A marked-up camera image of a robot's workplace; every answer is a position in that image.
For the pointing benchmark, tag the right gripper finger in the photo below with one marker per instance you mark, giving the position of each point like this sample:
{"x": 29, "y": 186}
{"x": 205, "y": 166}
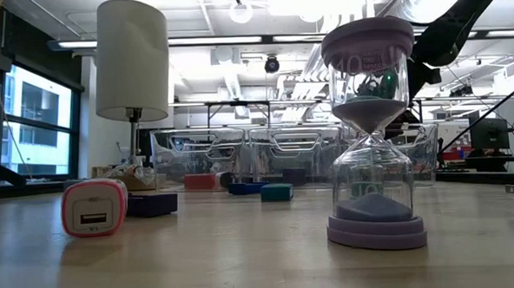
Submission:
{"x": 401, "y": 124}

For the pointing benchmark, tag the teal block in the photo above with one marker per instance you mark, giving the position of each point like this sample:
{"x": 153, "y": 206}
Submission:
{"x": 276, "y": 192}

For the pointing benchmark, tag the clear plastic bin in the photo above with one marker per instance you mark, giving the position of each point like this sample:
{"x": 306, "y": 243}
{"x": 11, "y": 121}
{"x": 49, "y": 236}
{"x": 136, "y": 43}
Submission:
{"x": 429, "y": 154}
{"x": 297, "y": 159}
{"x": 236, "y": 162}

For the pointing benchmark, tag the red adapter box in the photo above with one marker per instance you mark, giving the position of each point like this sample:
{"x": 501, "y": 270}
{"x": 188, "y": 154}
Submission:
{"x": 200, "y": 181}

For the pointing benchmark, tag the purple digital timer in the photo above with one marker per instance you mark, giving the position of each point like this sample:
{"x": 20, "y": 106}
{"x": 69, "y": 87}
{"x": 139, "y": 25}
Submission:
{"x": 152, "y": 203}

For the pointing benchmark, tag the pink white USB charger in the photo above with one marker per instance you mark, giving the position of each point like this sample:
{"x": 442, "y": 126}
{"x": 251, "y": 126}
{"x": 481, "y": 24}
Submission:
{"x": 94, "y": 207}

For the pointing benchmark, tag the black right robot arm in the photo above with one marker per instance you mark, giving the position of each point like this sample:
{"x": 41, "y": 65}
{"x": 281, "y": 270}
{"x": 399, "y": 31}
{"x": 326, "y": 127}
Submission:
{"x": 456, "y": 22}

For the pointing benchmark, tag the black computer monitor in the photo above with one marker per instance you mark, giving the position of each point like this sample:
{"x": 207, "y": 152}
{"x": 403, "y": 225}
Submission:
{"x": 489, "y": 133}

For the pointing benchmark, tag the black desk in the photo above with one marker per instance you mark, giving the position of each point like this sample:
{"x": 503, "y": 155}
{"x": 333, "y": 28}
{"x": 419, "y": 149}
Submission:
{"x": 480, "y": 177}

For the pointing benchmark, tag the lavender sand hourglass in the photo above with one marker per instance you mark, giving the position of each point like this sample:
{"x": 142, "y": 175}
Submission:
{"x": 376, "y": 234}

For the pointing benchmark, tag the black framed background table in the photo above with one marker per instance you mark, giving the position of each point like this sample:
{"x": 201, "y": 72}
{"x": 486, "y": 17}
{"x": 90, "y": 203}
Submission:
{"x": 238, "y": 103}

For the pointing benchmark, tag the blue digital timer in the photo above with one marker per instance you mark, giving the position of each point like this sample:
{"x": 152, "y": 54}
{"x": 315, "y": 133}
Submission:
{"x": 247, "y": 188}

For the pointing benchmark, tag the round ceiling lamp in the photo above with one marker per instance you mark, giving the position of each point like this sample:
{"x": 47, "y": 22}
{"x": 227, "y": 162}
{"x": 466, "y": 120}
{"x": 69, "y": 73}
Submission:
{"x": 240, "y": 12}

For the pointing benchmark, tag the white shade table lamp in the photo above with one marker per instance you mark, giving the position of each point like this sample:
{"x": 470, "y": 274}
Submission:
{"x": 131, "y": 58}

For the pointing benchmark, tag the large window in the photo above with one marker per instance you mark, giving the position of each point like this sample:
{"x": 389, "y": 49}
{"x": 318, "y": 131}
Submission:
{"x": 34, "y": 127}

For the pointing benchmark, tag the silver air duct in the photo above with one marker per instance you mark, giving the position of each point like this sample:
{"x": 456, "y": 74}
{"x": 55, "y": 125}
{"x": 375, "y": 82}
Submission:
{"x": 424, "y": 0}

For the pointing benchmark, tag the black ceiling dome camera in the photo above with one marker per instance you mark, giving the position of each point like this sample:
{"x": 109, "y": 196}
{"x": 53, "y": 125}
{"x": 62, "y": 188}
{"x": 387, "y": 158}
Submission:
{"x": 272, "y": 65}

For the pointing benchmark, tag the black aluminium rig frame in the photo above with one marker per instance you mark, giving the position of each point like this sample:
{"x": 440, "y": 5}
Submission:
{"x": 2, "y": 172}

